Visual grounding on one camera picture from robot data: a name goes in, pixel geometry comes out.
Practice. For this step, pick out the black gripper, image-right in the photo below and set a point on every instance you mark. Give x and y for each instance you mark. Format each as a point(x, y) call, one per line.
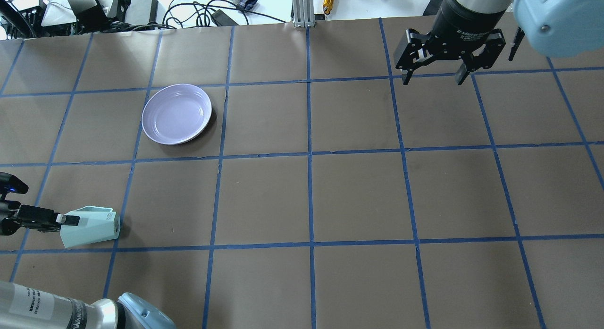
point(34, 215)

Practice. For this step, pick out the aluminium frame post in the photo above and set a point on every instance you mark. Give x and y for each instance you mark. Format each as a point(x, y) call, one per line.
point(303, 16)

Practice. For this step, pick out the metal cylinder connector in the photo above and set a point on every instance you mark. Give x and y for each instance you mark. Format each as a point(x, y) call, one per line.
point(327, 6)

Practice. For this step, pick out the mint green hexagonal cup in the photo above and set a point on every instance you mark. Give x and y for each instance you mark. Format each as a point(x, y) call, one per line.
point(88, 225)

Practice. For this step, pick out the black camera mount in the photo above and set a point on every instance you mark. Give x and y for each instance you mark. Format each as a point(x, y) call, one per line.
point(11, 184)

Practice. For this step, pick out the black gripper, image-left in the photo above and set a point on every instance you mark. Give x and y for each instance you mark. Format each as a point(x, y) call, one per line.
point(461, 21)

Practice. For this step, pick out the lavender plate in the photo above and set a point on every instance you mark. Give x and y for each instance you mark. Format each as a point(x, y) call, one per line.
point(176, 114)

